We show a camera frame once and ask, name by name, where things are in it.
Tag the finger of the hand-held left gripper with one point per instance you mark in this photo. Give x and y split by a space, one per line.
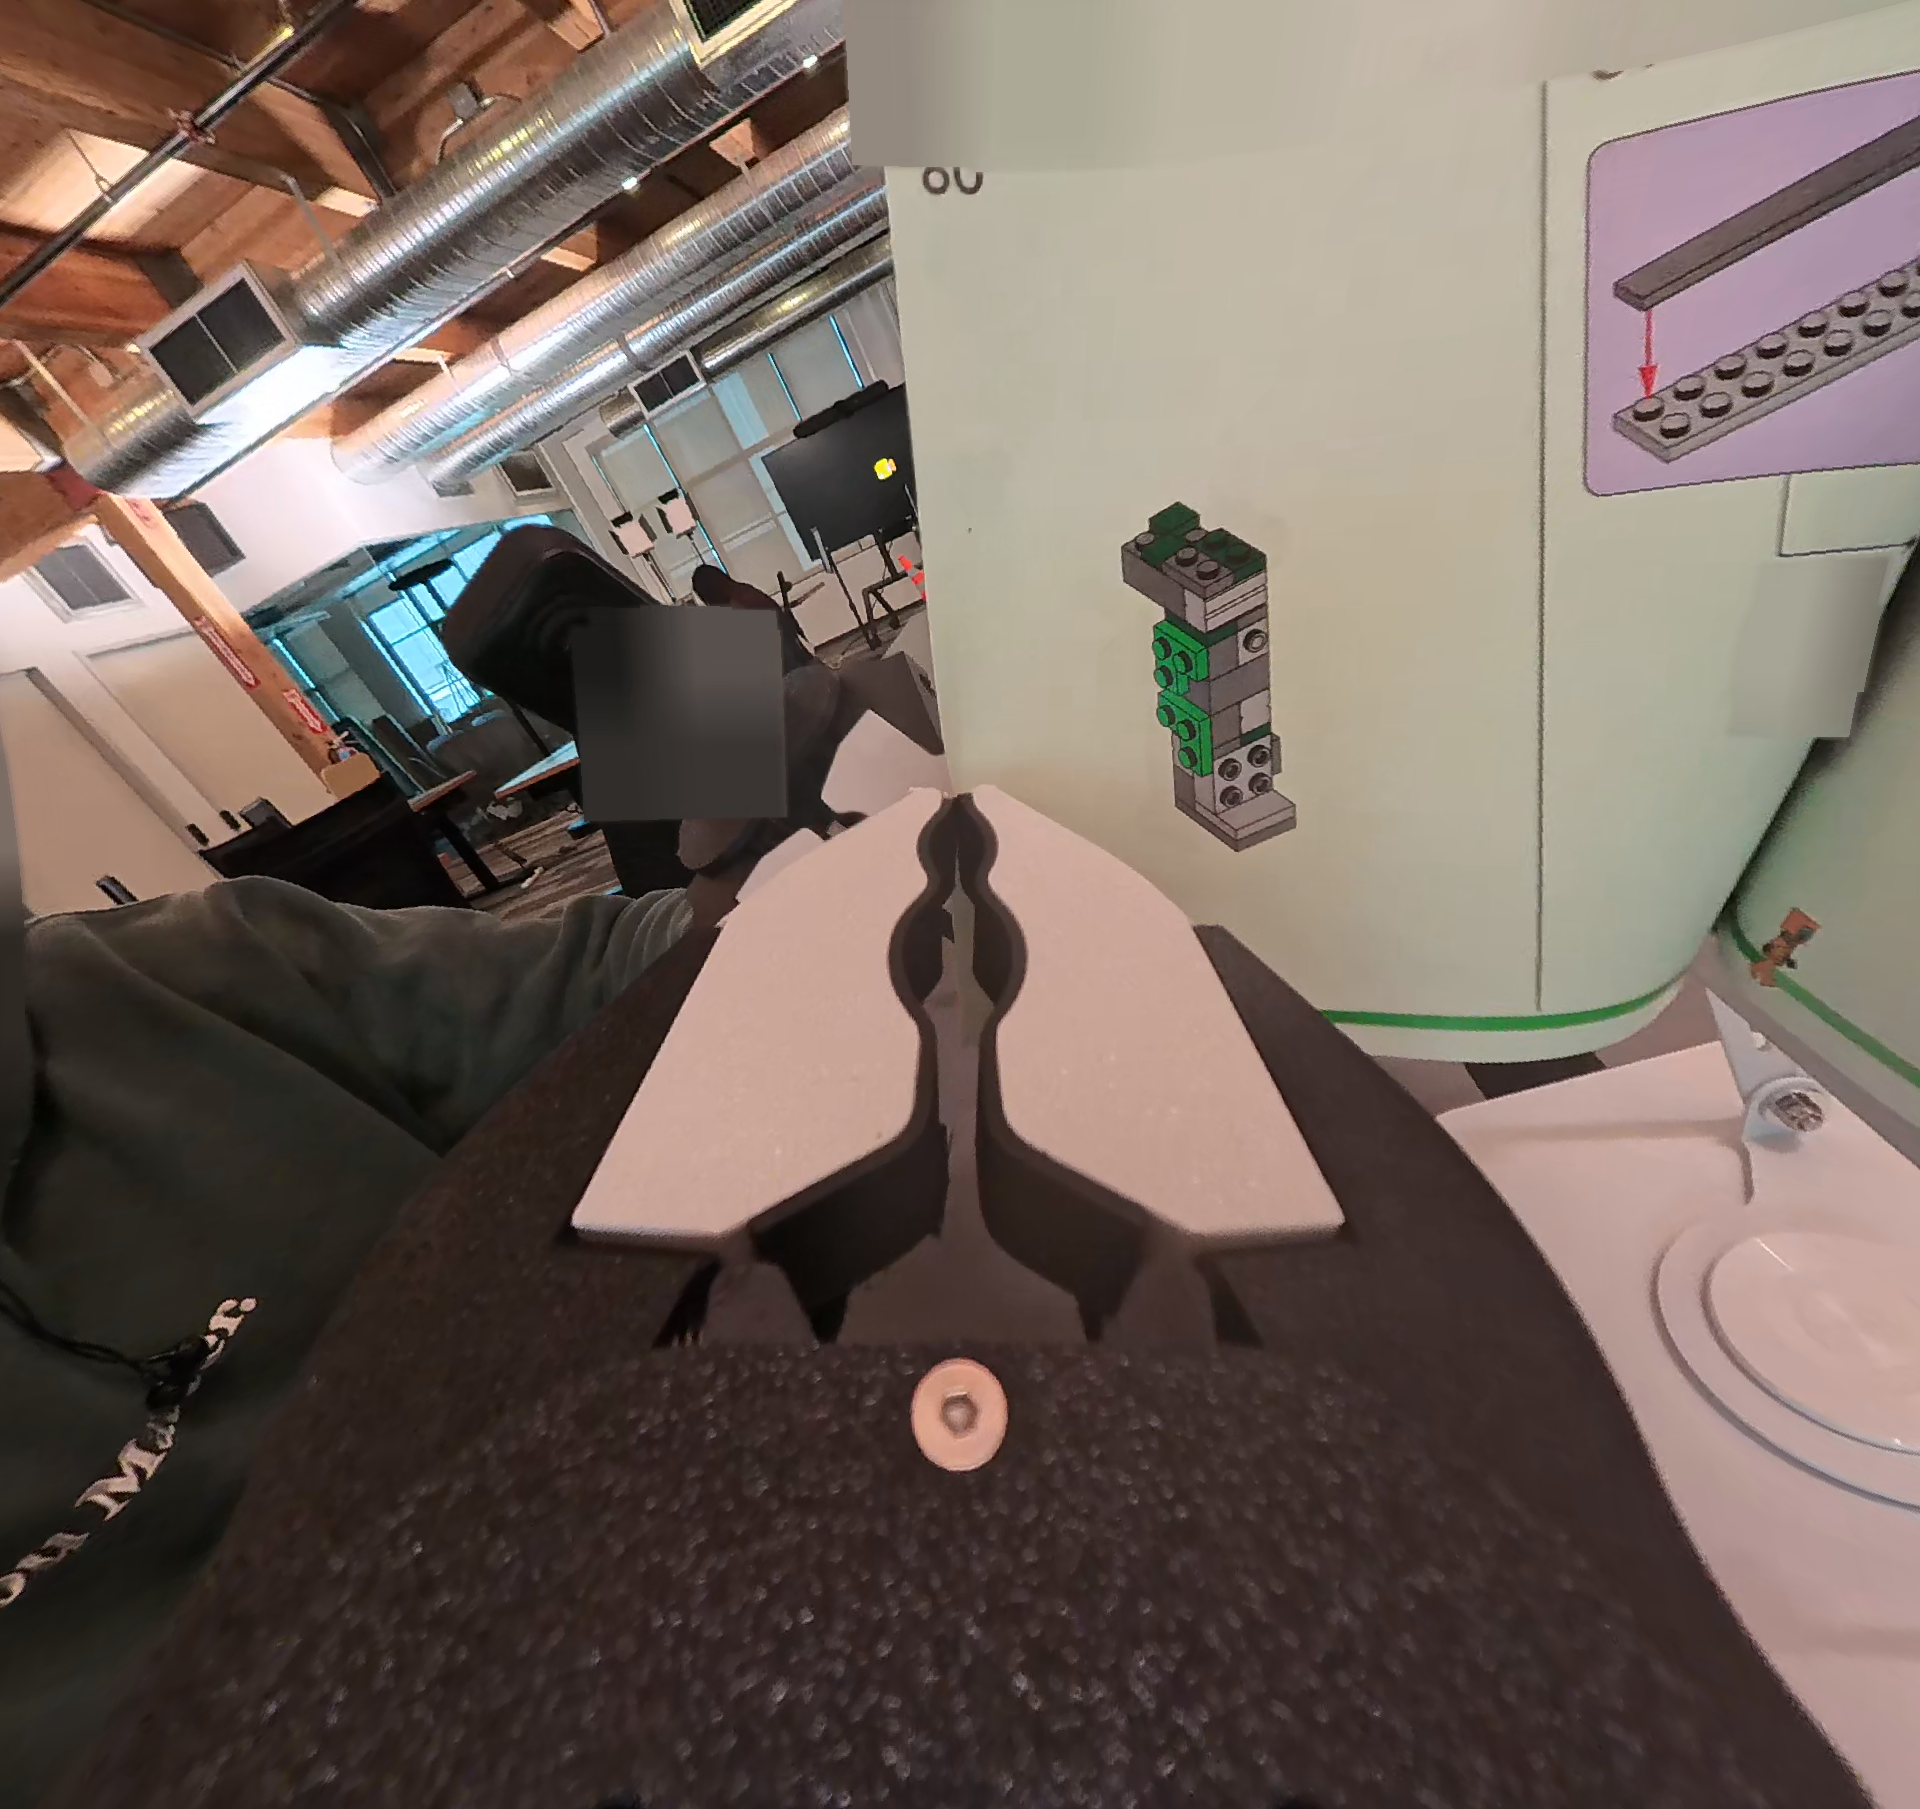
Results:
892 768
779 872

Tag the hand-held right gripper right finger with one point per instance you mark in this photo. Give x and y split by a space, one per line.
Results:
1165 1060

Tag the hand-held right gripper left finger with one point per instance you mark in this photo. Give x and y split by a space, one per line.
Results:
764 1060

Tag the instruction booklet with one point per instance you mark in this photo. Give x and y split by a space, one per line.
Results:
1351 337

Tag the person's left forearm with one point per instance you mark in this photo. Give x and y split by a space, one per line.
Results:
526 971

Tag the large glass window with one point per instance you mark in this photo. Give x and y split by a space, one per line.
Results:
719 489

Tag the large black display screen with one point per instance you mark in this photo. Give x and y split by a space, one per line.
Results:
824 489

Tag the white book stand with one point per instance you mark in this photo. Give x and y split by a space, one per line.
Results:
1577 1209

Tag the person's dark green shirt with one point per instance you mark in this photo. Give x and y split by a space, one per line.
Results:
151 1164

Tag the wooden post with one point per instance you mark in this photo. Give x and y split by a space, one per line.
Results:
226 638

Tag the slim silver ventilation duct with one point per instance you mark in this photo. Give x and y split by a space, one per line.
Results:
676 278

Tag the large silver ventilation duct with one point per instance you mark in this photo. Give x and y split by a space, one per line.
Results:
453 188

